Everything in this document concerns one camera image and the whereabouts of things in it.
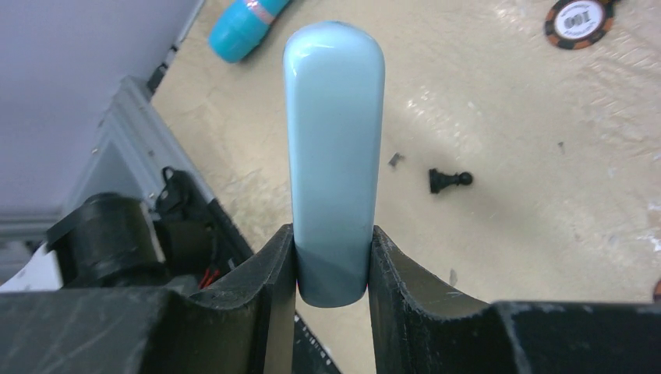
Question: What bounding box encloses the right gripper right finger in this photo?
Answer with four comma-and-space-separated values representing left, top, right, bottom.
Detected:
368, 228, 660, 373

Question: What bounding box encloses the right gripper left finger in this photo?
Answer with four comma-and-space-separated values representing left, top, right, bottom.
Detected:
1, 224, 296, 373

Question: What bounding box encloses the staple strip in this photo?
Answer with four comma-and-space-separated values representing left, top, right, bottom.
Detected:
388, 153, 405, 168

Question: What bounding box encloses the blue cylindrical tube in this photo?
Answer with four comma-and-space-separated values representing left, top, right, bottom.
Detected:
207, 0, 290, 63

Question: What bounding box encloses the light blue stapler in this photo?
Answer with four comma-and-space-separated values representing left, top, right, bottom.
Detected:
282, 21, 386, 308

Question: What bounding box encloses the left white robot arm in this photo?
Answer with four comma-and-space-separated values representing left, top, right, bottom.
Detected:
1, 192, 171, 293

